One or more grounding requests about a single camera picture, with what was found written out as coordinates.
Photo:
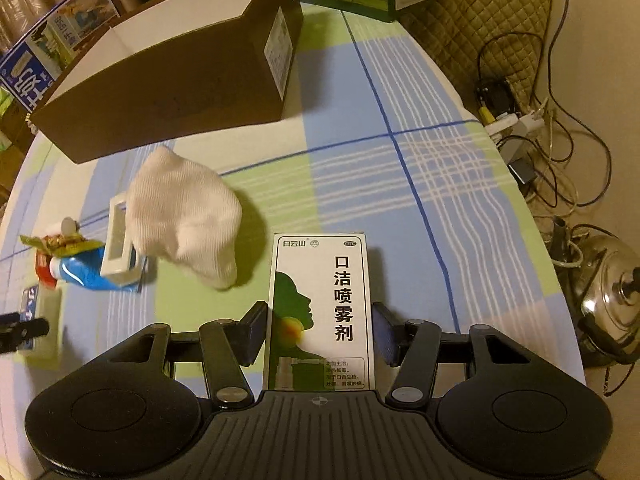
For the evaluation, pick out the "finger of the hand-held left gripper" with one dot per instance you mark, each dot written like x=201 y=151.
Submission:
x=25 y=331

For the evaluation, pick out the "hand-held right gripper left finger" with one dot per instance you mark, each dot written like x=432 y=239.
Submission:
x=255 y=332

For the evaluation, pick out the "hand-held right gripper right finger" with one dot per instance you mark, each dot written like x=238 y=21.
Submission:
x=383 y=332

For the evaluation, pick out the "small blue white packet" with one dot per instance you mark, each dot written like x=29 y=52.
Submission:
x=47 y=320

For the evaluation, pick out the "blue tube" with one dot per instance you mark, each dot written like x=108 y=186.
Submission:
x=80 y=272

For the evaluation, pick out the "white green medicine box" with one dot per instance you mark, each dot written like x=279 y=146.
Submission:
x=320 y=280

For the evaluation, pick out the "yellow green snack packet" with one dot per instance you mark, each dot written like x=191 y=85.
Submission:
x=65 y=245

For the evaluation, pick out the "cream plastic holder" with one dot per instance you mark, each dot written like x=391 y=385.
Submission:
x=120 y=274

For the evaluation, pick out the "white sock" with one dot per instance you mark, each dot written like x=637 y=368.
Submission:
x=185 y=210

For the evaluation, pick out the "brown cardboard box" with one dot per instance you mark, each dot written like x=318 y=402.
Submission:
x=175 y=95

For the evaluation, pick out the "small white round object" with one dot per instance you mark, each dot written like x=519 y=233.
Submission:
x=70 y=226

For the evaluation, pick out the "grey adapter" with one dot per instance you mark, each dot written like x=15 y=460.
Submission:
x=522 y=171

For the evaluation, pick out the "steel kettle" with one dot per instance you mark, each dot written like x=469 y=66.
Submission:
x=610 y=300

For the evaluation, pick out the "white power strip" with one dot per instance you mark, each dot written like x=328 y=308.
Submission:
x=505 y=122

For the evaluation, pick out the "black adapter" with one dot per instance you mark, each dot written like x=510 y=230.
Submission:
x=492 y=95

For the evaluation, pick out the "blue milk carton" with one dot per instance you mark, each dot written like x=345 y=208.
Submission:
x=40 y=55

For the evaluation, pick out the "brown curtain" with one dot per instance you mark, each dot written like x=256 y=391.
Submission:
x=25 y=0

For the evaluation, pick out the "quilted beige chair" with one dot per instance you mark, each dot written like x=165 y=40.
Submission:
x=475 y=10

